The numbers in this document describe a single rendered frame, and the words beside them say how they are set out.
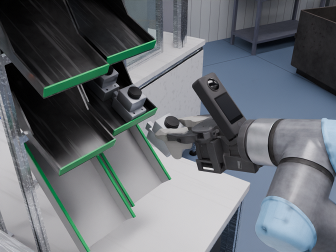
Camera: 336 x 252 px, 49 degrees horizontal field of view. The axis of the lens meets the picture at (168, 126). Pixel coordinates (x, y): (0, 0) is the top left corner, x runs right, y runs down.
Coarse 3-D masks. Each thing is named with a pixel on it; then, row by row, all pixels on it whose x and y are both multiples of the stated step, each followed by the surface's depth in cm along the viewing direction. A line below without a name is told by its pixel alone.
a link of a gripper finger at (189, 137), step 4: (188, 132) 66; (192, 132) 65; (168, 136) 68; (172, 136) 67; (176, 136) 66; (180, 136) 65; (184, 136) 65; (188, 136) 64; (192, 136) 64; (196, 136) 64; (200, 136) 65; (168, 140) 69; (172, 140) 68; (176, 140) 66; (180, 140) 66; (184, 140) 65; (188, 140) 65; (192, 140) 65
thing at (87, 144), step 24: (24, 96) 76; (72, 96) 79; (24, 120) 68; (48, 120) 74; (72, 120) 76; (96, 120) 76; (48, 144) 71; (72, 144) 73; (96, 144) 74; (72, 168) 69
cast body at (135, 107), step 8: (128, 88) 79; (136, 88) 79; (112, 96) 84; (120, 96) 79; (128, 96) 79; (136, 96) 78; (144, 96) 80; (112, 104) 83; (120, 104) 81; (128, 104) 79; (136, 104) 79; (120, 112) 82; (128, 112) 80; (136, 112) 81; (144, 112) 83; (128, 120) 81
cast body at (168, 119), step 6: (168, 114) 75; (156, 120) 73; (162, 120) 73; (168, 120) 72; (174, 120) 73; (150, 126) 77; (156, 126) 73; (162, 126) 72; (168, 126) 72; (174, 126) 72; (180, 126) 74; (150, 132) 75; (150, 138) 76; (156, 138) 75; (156, 144) 76; (162, 144) 74; (162, 150) 75; (168, 150) 74
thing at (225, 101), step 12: (192, 84) 63; (204, 84) 62; (216, 84) 62; (204, 96) 62; (216, 96) 62; (228, 96) 64; (216, 108) 61; (228, 108) 62; (216, 120) 62; (228, 120) 61; (240, 120) 63; (228, 132) 62
